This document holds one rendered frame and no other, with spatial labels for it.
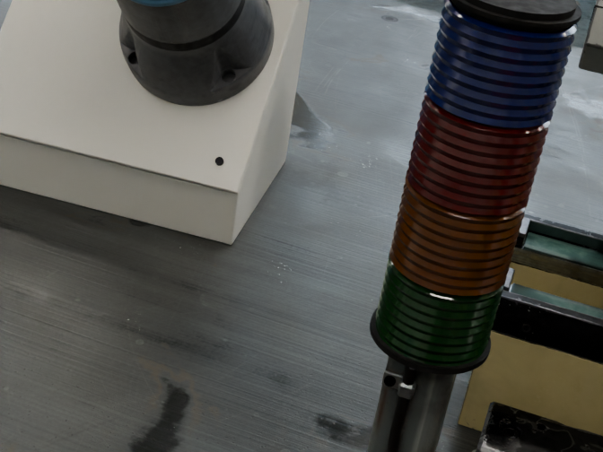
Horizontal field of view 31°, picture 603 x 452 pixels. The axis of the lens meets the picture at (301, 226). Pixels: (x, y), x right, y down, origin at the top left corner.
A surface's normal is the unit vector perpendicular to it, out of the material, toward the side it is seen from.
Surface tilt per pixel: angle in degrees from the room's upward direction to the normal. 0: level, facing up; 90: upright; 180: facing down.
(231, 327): 0
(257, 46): 86
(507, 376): 90
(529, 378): 90
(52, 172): 90
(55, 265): 0
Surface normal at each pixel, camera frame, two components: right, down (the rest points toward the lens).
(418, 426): -0.31, 0.44
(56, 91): -0.07, -0.29
